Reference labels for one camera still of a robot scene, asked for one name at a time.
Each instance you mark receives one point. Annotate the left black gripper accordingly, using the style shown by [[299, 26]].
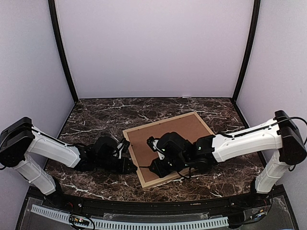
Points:
[[125, 163]]

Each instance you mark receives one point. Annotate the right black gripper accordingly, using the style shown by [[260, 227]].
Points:
[[153, 167]]

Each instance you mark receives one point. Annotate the wooden picture frame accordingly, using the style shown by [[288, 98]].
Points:
[[190, 126]]

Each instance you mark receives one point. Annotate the red handled screwdriver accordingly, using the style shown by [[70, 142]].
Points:
[[147, 167]]

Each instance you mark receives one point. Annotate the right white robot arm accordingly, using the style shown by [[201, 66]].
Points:
[[279, 134]]

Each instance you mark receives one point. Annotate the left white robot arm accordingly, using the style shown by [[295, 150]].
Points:
[[22, 138]]

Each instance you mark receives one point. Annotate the small circuit board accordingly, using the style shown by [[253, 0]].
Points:
[[78, 221]]

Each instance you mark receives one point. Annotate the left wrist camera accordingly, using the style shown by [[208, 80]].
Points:
[[123, 147]]

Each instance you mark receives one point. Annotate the white slotted cable duct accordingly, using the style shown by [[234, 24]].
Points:
[[133, 222]]

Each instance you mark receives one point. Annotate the black front rail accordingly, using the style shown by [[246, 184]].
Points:
[[97, 207]]

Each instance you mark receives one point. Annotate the left black corner post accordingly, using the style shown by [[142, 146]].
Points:
[[61, 51]]

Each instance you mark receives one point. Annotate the black corner post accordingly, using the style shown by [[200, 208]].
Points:
[[61, 51], [248, 50]]

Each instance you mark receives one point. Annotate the right black corner post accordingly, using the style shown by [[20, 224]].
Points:
[[248, 50]]

